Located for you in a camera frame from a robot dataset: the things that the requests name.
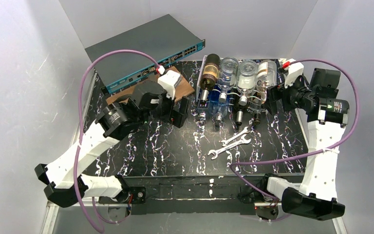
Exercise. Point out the clear liquor bottle black cap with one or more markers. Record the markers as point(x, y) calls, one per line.
point(266, 76)

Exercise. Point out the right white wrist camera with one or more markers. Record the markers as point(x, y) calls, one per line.
point(291, 70)

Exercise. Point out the clear bottle white cap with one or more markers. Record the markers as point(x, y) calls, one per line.
point(246, 80)

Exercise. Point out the wooden board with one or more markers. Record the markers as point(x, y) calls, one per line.
point(182, 89)

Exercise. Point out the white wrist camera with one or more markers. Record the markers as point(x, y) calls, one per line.
point(169, 81)
point(291, 70)

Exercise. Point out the black base frame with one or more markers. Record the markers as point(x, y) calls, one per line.
point(195, 194)

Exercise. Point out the dark wine bottle gold label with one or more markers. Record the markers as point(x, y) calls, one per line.
point(210, 72)

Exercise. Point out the small silver wrench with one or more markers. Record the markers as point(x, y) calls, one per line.
point(243, 132)

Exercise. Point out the white wire wine rack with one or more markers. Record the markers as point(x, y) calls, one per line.
point(198, 89)

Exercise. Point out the dark green lower wine bottle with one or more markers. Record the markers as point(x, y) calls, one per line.
point(239, 113)

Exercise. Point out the large silver wrench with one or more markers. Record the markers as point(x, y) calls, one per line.
point(215, 153)

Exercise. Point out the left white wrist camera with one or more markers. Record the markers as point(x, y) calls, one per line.
point(169, 81)

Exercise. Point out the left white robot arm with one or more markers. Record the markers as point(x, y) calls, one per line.
point(64, 178)

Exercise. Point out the grey network switch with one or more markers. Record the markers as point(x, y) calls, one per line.
point(165, 39)

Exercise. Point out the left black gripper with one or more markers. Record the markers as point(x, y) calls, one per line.
point(180, 111)

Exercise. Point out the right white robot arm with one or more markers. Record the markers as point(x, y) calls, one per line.
point(327, 118)

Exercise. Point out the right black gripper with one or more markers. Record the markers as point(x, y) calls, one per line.
point(276, 98)

